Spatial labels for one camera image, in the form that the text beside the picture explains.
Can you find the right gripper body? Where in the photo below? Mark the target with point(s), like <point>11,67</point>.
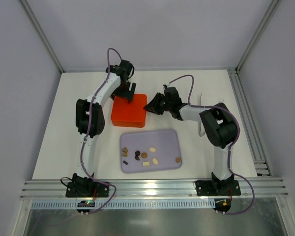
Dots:
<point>159,103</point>

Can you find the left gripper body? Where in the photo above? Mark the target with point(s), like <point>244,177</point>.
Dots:
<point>126,93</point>

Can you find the orange tin lid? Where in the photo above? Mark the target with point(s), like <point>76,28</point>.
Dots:
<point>134,110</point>

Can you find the metal serving tongs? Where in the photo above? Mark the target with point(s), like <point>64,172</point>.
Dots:
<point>201,130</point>

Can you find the orange chocolate tin box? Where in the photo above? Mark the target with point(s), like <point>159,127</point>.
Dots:
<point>135,123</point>

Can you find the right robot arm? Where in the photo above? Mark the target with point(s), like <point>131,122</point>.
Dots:
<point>221,129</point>

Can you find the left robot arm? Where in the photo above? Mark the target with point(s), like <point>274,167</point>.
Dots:
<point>89,118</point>

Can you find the white swirl chocolate upper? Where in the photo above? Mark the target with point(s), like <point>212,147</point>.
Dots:
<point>152,149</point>

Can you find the white swirl chocolate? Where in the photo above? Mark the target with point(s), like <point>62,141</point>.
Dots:
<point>155,161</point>
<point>152,149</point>

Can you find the tan ridged square chocolate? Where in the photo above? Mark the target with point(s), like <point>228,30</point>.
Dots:
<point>144,155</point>

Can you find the dark round foil chocolate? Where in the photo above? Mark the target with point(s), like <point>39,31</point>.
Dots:
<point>137,153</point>

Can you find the white swirl chocolate lower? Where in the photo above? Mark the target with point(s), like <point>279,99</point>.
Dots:
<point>155,161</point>

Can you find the lavender plastic tray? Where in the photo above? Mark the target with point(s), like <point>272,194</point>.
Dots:
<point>167,150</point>

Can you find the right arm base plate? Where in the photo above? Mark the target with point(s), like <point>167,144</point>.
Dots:
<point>204,188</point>

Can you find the right side aluminium rail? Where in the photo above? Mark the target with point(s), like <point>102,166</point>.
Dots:
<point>254,140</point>

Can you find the slotted cable duct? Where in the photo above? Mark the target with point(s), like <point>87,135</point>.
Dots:
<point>123,204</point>

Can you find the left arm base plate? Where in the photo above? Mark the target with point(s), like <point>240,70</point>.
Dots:
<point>88,189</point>

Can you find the aluminium frame rail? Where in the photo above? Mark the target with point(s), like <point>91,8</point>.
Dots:
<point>150,188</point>

